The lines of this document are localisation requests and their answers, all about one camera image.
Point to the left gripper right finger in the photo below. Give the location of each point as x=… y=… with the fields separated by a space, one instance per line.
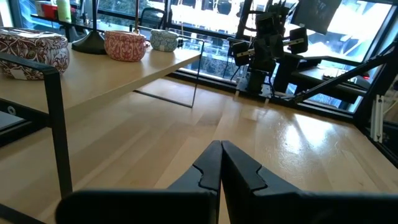
x=239 y=174

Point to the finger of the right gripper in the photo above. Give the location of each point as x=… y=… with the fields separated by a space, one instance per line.
x=269 y=60
x=260 y=61

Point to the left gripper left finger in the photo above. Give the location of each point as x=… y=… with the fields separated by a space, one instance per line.
x=211 y=168

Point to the gold candlestick holder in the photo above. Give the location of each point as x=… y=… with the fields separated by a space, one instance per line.
x=136 y=15

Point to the pink patterned candle tin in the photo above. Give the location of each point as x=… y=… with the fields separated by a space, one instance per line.
x=124 y=46

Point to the black candlestick holder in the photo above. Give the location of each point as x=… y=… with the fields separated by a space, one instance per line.
x=90 y=45

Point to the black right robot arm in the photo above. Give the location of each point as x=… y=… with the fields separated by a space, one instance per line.
x=283 y=74

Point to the black desk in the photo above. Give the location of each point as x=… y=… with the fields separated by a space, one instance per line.
x=342 y=93

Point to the black office chair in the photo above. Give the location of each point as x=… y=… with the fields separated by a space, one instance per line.
x=146 y=18

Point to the wooden shelf with black legs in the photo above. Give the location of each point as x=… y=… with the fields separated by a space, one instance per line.
x=109 y=74

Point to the yellow-green cylinder container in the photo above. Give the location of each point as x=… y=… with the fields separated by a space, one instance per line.
x=63 y=11

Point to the red container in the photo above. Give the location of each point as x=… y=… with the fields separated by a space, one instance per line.
x=49 y=12

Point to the black window frame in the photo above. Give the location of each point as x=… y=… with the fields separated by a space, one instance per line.
x=169 y=12

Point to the silver metal bracket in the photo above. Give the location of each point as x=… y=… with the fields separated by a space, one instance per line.
x=377 y=118

